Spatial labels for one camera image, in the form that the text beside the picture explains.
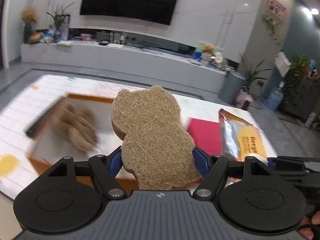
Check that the small pink heater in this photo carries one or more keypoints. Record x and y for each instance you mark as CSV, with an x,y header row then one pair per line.
x,y
243,100

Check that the brown plush toy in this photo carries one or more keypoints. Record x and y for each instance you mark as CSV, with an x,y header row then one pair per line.
x,y
76,124

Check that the white tv console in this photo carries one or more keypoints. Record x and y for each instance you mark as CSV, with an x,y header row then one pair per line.
x,y
126,60

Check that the green plant in vase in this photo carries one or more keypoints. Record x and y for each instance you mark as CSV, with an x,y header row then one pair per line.
x,y
59,16

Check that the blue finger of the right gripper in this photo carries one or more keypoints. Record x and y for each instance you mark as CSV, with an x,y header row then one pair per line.
x,y
272,163

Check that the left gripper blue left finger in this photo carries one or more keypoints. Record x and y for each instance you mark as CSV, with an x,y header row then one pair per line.
x,y
114,162

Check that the yellow dried flower vase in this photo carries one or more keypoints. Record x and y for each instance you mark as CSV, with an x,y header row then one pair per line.
x,y
28,16

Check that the framed wall picture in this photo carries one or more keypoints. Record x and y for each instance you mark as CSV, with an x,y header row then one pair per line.
x,y
277,9

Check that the person's right hand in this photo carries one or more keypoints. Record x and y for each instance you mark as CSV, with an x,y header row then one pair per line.
x,y
309,226

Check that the silver yellow snack packet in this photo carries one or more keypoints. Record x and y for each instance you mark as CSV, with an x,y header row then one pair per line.
x,y
239,138

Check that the grey trash bin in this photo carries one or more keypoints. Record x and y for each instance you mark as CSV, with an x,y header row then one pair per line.
x,y
231,86

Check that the blue water jug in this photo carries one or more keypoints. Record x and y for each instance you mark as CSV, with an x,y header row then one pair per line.
x,y
275,97

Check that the orange white storage box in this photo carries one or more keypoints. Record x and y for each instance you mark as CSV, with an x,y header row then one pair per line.
x,y
50,146

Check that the bear shaped loofah sponge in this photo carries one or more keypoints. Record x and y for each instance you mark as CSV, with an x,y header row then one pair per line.
x,y
156,149

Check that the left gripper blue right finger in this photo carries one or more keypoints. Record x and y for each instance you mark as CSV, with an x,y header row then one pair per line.
x,y
203,161

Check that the dark grey cabinet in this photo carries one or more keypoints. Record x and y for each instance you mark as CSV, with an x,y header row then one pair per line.
x,y
301,106

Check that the red lidded box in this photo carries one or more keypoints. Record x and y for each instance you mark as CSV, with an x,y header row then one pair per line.
x,y
206,136

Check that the potted floor plant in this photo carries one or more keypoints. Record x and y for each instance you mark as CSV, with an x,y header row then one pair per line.
x,y
250,72

